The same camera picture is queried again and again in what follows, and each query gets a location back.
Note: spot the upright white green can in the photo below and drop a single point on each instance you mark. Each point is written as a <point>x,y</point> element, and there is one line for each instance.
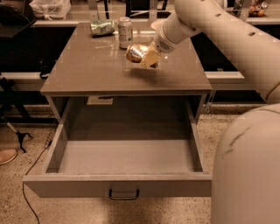
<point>125,32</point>

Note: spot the open grey top drawer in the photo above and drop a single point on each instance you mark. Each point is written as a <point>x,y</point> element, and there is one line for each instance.
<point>145,143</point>

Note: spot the grey cabinet with glossy top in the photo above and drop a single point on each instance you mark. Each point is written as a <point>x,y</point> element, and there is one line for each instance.
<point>98,66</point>

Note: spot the white label in cabinet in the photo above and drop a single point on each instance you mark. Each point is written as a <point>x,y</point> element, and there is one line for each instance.
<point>95,100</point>

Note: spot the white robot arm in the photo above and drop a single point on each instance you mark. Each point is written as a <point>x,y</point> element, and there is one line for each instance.
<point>246,167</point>

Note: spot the black drawer handle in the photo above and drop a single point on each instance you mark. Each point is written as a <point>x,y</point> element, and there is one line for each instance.
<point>114,195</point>

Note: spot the bag of snacks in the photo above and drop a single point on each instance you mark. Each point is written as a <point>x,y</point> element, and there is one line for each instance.
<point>257,8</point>

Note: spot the crushed orange can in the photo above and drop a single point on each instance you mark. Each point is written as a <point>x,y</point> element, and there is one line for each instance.
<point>135,53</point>

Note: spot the lying green can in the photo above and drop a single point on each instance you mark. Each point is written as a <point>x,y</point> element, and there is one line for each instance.
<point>102,27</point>

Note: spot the white plastic bag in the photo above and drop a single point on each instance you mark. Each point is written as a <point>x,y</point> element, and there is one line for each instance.
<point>50,9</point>

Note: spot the white bowl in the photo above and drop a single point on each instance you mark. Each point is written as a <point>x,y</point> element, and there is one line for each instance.
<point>156,24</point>

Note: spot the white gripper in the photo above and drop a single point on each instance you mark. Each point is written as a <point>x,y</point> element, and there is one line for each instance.
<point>161,44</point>

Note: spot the black tripod stand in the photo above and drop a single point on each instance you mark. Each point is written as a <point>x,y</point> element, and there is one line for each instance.
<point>4,84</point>

